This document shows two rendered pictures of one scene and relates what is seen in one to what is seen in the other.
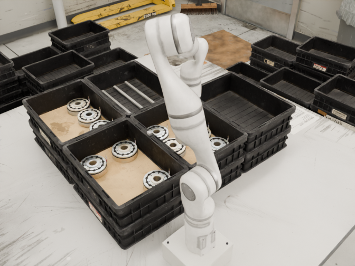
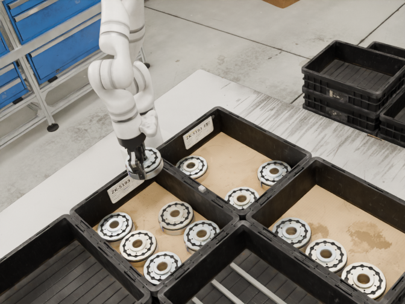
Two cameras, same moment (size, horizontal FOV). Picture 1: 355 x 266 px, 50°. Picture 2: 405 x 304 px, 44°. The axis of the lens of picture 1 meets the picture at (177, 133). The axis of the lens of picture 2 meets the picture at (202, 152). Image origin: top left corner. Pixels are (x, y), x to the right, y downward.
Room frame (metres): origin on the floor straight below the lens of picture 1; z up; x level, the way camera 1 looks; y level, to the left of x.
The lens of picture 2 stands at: (2.12, 0.19, 1.93)
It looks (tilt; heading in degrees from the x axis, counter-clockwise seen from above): 42 degrees down; 183
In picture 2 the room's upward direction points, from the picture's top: 12 degrees counter-clockwise
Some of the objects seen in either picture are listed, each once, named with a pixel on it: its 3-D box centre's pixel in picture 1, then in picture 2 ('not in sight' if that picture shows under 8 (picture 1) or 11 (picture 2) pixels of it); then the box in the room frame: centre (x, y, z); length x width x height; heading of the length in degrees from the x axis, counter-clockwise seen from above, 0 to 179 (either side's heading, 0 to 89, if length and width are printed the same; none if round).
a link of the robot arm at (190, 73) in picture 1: (193, 60); (112, 88); (1.10, -0.05, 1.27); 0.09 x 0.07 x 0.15; 78
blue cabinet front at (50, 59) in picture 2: not in sight; (71, 19); (-0.81, -0.61, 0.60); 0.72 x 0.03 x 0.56; 132
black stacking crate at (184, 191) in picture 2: (186, 137); (155, 228); (1.20, -0.04, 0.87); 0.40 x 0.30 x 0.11; 39
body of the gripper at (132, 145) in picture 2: not in sight; (133, 141); (1.10, -0.04, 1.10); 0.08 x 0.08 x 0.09
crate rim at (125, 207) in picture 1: (123, 159); (228, 156); (1.02, 0.20, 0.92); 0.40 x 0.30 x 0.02; 39
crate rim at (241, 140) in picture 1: (186, 127); (151, 216); (1.20, -0.04, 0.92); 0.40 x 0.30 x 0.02; 39
